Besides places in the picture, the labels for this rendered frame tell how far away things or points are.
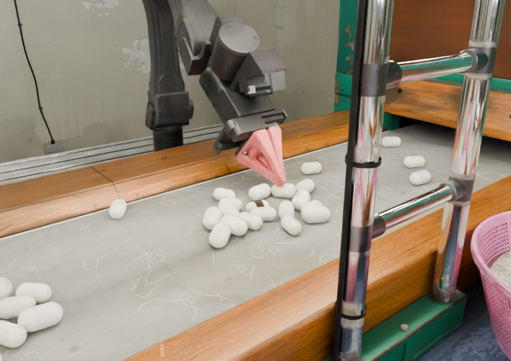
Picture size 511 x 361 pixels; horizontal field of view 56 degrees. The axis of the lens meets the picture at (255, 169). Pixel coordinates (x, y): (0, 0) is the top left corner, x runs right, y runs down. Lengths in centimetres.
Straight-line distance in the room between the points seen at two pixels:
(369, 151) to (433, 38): 65
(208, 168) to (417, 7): 51
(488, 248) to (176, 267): 35
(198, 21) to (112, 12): 188
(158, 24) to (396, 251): 63
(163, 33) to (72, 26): 165
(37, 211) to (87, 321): 23
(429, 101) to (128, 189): 54
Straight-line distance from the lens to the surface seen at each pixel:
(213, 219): 59
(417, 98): 94
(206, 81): 72
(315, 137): 90
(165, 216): 64
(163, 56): 96
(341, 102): 112
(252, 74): 64
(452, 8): 97
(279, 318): 41
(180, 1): 81
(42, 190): 71
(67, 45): 258
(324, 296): 44
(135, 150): 114
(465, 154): 48
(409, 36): 101
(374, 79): 34
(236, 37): 67
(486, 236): 61
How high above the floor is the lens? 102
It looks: 21 degrees down
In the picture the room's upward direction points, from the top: straight up
